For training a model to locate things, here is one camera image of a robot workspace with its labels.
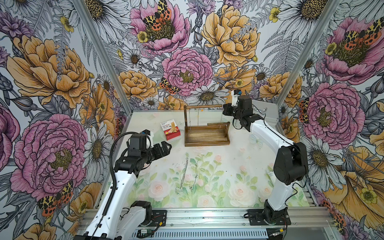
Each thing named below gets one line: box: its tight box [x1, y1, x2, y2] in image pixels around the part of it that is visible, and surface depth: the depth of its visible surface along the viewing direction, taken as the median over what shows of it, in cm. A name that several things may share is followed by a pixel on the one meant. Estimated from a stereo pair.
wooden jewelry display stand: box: [183, 104, 231, 147], surface depth 108 cm
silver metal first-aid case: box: [251, 99, 279, 128], surface depth 104 cm
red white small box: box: [160, 119, 181, 141], surface depth 107 cm
